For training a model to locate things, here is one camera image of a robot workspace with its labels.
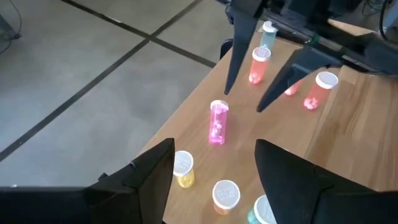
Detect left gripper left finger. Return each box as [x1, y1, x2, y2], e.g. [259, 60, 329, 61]
[85, 138, 176, 224]

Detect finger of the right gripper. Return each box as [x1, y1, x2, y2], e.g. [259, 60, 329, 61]
[223, 6, 259, 96]
[256, 45, 343, 113]

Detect wooden shelf black metal frame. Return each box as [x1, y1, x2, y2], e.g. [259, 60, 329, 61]
[136, 29, 343, 224]

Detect pink medicine bottle white cap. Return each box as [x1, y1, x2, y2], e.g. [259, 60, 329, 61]
[208, 99, 230, 146]
[284, 79, 304, 96]

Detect green medicine bottle white cap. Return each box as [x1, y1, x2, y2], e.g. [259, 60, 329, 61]
[247, 194, 277, 224]

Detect teal medicine bottle white cap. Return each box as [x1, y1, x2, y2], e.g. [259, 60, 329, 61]
[259, 20, 279, 51]

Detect red medicine bottle white cap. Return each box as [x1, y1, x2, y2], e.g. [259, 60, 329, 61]
[248, 46, 272, 86]
[303, 71, 340, 111]

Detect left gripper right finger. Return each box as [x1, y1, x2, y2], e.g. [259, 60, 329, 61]
[254, 139, 376, 224]

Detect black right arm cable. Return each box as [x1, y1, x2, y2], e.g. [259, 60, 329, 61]
[362, 0, 393, 43]

